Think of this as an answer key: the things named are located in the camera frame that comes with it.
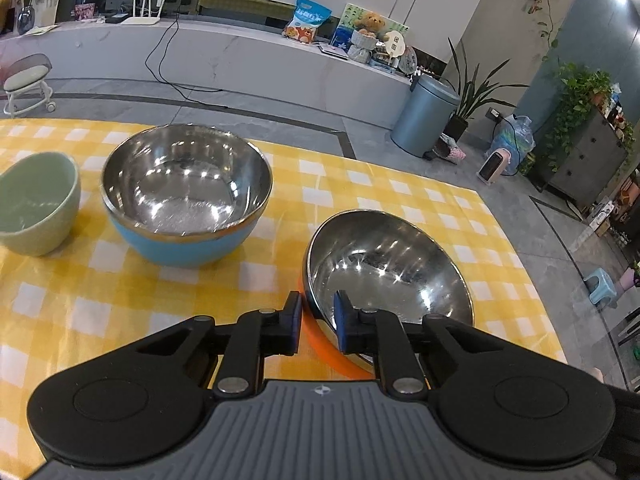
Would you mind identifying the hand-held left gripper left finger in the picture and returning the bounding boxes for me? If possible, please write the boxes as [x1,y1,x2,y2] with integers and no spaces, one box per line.
[132,291,304,396]

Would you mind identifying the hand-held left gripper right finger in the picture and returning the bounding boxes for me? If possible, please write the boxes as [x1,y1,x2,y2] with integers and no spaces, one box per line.
[332,290,507,396]

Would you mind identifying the orange steel bowl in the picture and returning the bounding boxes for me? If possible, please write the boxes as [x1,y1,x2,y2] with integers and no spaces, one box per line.
[298,210,474,380]

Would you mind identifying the blue steel bowl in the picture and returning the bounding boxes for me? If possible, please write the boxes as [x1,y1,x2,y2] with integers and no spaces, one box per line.
[101,124,274,268]

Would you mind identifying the yellow checked tablecloth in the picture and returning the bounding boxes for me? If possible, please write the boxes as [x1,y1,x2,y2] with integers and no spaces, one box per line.
[0,119,568,461]

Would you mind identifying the small white heater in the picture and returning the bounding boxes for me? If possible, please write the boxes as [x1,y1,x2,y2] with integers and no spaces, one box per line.
[477,151,507,183]

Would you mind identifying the grey pedal trash can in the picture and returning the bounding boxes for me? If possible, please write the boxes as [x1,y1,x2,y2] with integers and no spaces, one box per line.
[390,74,461,159]

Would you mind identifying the blue water bottle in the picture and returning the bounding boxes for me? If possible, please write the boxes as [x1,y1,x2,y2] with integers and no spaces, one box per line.
[492,115,536,177]

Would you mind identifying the small blue plastic stool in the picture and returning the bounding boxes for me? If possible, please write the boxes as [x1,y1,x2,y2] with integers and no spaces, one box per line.
[582,268,621,307]

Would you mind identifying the long leaf potted plant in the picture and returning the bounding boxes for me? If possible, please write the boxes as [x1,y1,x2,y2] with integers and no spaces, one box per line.
[442,37,529,144]

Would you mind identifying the white marble media console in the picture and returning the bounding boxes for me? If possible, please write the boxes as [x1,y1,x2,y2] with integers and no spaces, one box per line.
[0,0,417,132]

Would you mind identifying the round white hand fan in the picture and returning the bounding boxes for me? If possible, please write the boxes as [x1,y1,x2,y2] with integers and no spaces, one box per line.
[382,35,409,59]

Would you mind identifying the green ceramic bowl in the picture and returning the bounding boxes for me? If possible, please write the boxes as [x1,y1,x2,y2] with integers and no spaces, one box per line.
[0,152,82,257]

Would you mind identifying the grey drawer cabinet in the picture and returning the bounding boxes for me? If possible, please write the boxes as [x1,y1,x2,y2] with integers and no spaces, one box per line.
[530,107,634,211]

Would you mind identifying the teddy bear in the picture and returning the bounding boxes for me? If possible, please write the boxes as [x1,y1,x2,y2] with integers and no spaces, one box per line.
[350,10,394,64]

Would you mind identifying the blue snack bag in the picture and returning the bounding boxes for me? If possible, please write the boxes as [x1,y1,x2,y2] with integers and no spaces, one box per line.
[282,0,334,44]

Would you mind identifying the green picture board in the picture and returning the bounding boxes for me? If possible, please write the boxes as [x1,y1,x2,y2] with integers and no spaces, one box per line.
[332,3,409,57]

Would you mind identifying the ivy potted plant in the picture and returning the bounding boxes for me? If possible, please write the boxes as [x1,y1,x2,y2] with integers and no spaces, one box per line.
[542,62,614,172]

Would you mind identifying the white router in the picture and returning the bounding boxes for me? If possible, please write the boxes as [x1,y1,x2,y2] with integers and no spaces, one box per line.
[121,0,169,27]

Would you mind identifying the grey rolling stool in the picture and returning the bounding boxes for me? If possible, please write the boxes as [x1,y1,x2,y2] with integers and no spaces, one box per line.
[2,54,55,115]

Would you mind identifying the small drawing card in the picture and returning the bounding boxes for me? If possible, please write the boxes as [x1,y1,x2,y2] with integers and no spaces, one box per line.
[35,0,62,25]

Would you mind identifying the black power cable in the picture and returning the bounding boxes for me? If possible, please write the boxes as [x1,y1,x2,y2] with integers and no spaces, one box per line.
[145,0,224,94]

